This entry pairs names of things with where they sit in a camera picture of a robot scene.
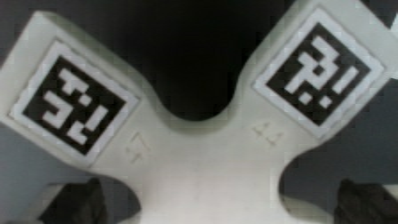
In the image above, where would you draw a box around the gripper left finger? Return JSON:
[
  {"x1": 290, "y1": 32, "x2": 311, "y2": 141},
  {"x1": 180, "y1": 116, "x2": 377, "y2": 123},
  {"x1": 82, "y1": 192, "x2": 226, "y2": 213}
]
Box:
[{"x1": 40, "y1": 178, "x2": 109, "y2": 224}]

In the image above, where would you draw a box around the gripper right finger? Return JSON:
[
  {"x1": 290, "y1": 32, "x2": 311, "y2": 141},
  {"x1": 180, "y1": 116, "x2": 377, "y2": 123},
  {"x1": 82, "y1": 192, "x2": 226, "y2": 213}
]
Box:
[{"x1": 335, "y1": 179, "x2": 398, "y2": 224}]

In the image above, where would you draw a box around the white cross-shaped table base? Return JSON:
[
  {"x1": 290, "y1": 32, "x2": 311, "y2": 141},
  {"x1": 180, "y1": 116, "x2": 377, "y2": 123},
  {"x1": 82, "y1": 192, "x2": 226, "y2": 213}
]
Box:
[{"x1": 0, "y1": 0, "x2": 398, "y2": 224}]

